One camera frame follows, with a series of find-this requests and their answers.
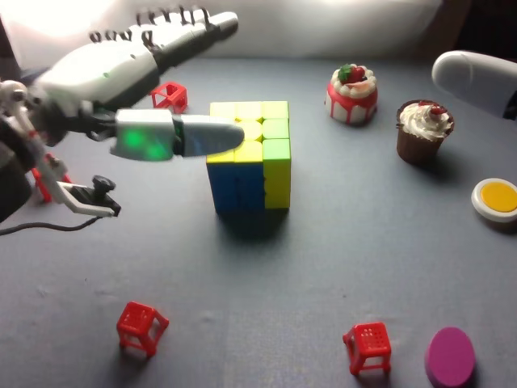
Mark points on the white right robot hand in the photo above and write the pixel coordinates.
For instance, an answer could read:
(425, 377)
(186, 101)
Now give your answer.
(476, 78)

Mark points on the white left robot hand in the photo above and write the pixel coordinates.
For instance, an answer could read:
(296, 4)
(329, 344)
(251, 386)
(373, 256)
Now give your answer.
(101, 72)

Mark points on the yellow-topped puzzle cube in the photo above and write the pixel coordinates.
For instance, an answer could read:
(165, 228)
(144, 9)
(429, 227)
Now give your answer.
(246, 186)

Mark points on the small red plastic stool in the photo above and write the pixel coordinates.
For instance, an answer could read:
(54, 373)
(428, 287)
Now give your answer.
(173, 91)
(139, 323)
(369, 341)
(40, 189)

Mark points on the toy cupcake in brown cup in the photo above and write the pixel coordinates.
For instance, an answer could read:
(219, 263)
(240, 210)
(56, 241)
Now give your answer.
(420, 137)

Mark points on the yellow button with white rim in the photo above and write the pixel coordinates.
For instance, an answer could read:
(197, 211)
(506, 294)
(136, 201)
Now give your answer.
(498, 198)

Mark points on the toy strawberry cake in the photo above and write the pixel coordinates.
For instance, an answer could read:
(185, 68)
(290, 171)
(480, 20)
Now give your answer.
(351, 101)

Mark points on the white padded barrier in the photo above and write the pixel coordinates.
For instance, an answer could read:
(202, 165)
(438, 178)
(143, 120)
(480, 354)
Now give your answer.
(323, 28)

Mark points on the grey table cloth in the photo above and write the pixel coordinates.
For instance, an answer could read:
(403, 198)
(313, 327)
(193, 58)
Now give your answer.
(258, 283)

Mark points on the pink round disc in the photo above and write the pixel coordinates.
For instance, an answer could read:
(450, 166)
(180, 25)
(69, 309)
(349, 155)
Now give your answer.
(450, 357)

